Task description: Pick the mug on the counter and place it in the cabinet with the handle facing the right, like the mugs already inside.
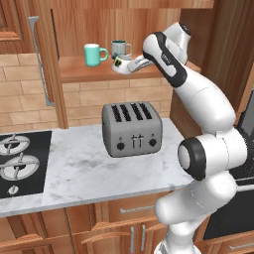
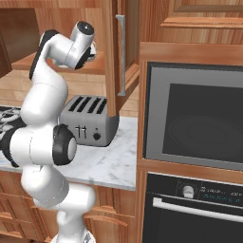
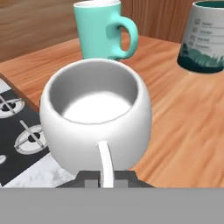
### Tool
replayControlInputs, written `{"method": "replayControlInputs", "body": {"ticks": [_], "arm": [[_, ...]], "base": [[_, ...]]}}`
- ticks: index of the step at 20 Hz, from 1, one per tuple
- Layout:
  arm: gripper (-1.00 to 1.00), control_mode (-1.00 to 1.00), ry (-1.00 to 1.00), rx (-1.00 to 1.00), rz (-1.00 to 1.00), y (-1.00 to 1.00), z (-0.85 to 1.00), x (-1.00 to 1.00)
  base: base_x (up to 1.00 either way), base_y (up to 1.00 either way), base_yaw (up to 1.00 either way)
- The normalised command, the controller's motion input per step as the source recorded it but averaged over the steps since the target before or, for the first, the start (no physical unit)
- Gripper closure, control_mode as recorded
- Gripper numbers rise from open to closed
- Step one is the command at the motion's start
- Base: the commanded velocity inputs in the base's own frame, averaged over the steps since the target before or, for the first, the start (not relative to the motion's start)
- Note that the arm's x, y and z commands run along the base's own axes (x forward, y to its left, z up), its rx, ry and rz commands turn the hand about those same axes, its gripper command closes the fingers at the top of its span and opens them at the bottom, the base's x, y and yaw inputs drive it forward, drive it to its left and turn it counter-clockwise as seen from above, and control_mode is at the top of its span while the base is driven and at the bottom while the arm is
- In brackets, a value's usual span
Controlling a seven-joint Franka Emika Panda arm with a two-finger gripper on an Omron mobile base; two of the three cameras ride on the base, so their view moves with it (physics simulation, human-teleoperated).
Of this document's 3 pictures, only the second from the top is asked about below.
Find silver four-slot toaster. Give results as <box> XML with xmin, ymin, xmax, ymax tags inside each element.
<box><xmin>59</xmin><ymin>94</ymin><xmax>121</xmax><ymax>148</ymax></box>

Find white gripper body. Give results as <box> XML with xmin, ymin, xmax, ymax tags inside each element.
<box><xmin>89</xmin><ymin>42</ymin><xmax>99</xmax><ymax>63</ymax></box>

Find dark wooden open cabinet door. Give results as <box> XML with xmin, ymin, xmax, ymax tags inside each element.
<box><xmin>0</xmin><ymin>30</ymin><xmax>13</xmax><ymax>80</ymax></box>

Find white oven knob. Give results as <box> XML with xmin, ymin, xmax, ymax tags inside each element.
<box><xmin>181</xmin><ymin>184</ymin><xmax>195</xmax><ymax>200</ymax></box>

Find wooden tall appliance cabinet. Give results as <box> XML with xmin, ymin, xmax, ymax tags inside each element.
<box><xmin>135</xmin><ymin>41</ymin><xmax>243</xmax><ymax>243</ymax></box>

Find black built-in oven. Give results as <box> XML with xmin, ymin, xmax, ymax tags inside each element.
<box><xmin>141</xmin><ymin>172</ymin><xmax>243</xmax><ymax>243</ymax></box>

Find grey built-in microwave oven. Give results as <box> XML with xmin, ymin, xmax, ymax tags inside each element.
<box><xmin>142</xmin><ymin>61</ymin><xmax>243</xmax><ymax>173</ymax></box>

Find wooden wall cabinet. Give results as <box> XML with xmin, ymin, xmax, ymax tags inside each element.
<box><xmin>0</xmin><ymin>0</ymin><xmax>110</xmax><ymax>76</ymax></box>

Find white oven door handle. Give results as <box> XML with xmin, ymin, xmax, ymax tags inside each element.
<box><xmin>152</xmin><ymin>196</ymin><xmax>243</xmax><ymax>224</ymax></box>

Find grey cabinet door handle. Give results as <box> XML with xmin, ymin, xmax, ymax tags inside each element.
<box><xmin>115</xmin><ymin>13</ymin><xmax>128</xmax><ymax>97</ymax></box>

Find wooden cabinet door with panel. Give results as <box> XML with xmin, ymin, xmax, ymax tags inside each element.
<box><xmin>139</xmin><ymin>0</ymin><xmax>243</xmax><ymax>46</ymax></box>

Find wooden base cabinet drawers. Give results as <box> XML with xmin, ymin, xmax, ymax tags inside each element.
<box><xmin>0</xmin><ymin>170</ymin><xmax>61</xmax><ymax>243</ymax></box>

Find wooden base cabinet door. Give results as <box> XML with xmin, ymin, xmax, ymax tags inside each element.
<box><xmin>81</xmin><ymin>185</ymin><xmax>139</xmax><ymax>243</ymax></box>

